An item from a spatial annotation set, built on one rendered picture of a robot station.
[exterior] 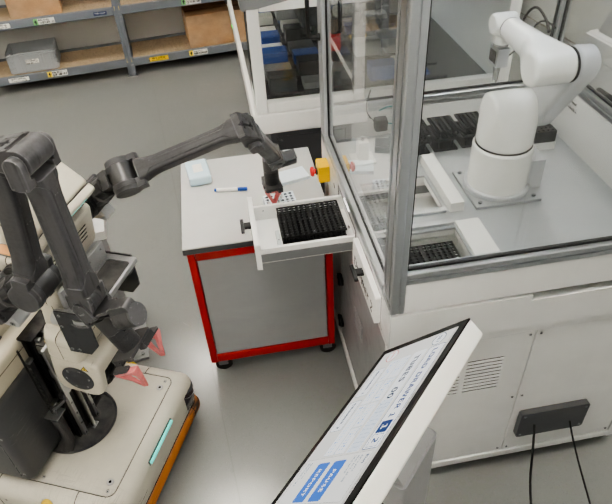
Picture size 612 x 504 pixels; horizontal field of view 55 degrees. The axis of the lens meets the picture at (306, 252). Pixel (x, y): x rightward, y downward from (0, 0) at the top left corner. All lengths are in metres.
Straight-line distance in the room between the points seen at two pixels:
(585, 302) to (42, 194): 1.49
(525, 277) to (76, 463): 1.62
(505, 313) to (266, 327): 1.13
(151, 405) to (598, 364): 1.60
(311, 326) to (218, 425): 0.57
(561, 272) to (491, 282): 0.21
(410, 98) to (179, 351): 1.95
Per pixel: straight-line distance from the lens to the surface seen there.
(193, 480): 2.52
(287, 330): 2.62
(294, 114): 2.77
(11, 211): 1.33
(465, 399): 2.12
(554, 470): 2.61
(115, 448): 2.33
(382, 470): 1.11
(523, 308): 1.84
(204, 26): 5.69
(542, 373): 2.16
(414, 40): 1.24
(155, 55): 5.66
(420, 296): 1.65
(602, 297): 1.96
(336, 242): 2.00
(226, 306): 2.47
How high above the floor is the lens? 2.15
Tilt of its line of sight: 40 degrees down
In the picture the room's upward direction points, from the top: 3 degrees counter-clockwise
